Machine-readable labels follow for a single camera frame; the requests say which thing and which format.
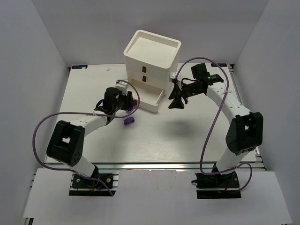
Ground blue label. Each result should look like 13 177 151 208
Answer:
210 63 228 67
71 65 88 69

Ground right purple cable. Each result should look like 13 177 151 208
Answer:
175 57 253 193

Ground white bottom drawer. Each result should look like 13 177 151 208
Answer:
135 85 165 113

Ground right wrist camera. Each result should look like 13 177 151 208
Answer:
169 72 182 90

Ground purple rounded lego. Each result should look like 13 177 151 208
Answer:
123 117 135 126

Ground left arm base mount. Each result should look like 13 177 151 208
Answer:
68 172 119 197

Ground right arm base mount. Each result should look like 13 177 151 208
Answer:
191 172 241 199

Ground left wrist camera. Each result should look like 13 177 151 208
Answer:
115 80 128 95

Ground left blue label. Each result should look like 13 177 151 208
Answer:
71 65 88 69

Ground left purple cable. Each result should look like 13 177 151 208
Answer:
32 79 141 196

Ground white drawer cabinet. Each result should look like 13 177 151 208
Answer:
123 30 181 90

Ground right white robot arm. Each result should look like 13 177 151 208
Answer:
169 63 263 175

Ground purple cable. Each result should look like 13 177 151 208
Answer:
32 79 141 196
175 57 253 193

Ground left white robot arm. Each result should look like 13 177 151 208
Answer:
46 87 135 178

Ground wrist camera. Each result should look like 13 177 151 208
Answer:
169 72 182 90
115 80 128 95

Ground right blue label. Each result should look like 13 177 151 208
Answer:
210 63 228 67

